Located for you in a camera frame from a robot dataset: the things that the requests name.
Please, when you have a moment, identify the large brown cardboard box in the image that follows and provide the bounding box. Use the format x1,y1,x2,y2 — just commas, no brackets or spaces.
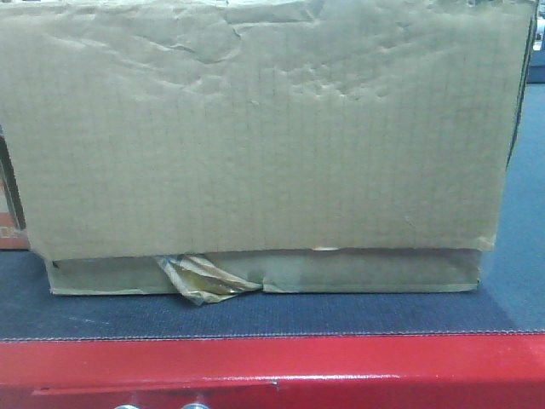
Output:
1,1,537,295

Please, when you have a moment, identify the crumpled clear packing tape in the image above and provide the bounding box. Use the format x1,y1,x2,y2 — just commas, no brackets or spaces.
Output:
154,255,263,306

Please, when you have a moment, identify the orange printed cardboard box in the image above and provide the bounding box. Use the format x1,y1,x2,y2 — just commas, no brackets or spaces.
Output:
1,130,29,251

